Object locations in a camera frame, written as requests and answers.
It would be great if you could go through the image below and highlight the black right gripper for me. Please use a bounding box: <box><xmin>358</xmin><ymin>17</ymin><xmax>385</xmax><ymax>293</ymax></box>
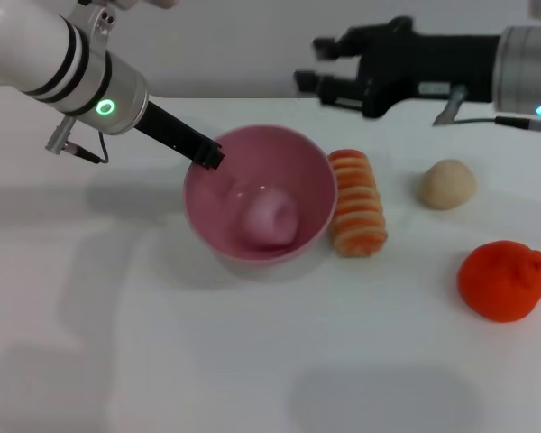
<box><xmin>293</xmin><ymin>16</ymin><xmax>501</xmax><ymax>119</ymax></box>

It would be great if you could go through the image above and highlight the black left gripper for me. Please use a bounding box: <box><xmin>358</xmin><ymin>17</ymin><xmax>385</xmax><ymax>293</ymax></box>
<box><xmin>133</xmin><ymin>101</ymin><xmax>225</xmax><ymax>171</ymax></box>

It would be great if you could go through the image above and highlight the pink plastic bowl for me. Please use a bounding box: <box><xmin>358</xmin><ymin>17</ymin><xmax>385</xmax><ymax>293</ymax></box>
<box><xmin>182</xmin><ymin>124</ymin><xmax>337</xmax><ymax>265</ymax></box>

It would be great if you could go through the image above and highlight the pink toy peach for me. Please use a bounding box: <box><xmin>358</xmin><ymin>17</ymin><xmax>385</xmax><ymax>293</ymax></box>
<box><xmin>241</xmin><ymin>188</ymin><xmax>298</xmax><ymax>252</ymax></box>

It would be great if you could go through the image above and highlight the orange striped bread loaf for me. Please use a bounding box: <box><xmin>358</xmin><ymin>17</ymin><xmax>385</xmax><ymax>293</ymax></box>
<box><xmin>326</xmin><ymin>148</ymin><xmax>389</xmax><ymax>258</ymax></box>

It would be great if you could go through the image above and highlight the beige round bun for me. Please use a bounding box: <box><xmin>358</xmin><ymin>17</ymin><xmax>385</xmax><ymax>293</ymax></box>
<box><xmin>421</xmin><ymin>158</ymin><xmax>478</xmax><ymax>210</ymax></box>

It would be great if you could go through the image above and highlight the red orange toy fruit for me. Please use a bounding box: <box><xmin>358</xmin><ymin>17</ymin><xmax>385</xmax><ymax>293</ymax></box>
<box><xmin>457</xmin><ymin>240</ymin><xmax>541</xmax><ymax>323</ymax></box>

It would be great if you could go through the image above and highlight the right arm cable with plug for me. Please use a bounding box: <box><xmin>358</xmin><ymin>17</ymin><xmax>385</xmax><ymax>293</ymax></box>
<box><xmin>432</xmin><ymin>84</ymin><xmax>541</xmax><ymax>143</ymax></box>

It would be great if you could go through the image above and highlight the arm cable with plug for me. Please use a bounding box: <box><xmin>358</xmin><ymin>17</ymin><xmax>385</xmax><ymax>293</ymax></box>
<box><xmin>44</xmin><ymin>116</ymin><xmax>111</xmax><ymax>164</ymax></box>
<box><xmin>432</xmin><ymin>84</ymin><xmax>541</xmax><ymax>143</ymax></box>

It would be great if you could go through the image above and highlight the left arm cable with plug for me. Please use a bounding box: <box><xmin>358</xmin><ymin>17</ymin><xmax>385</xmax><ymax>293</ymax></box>
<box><xmin>44</xmin><ymin>116</ymin><xmax>111</xmax><ymax>164</ymax></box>

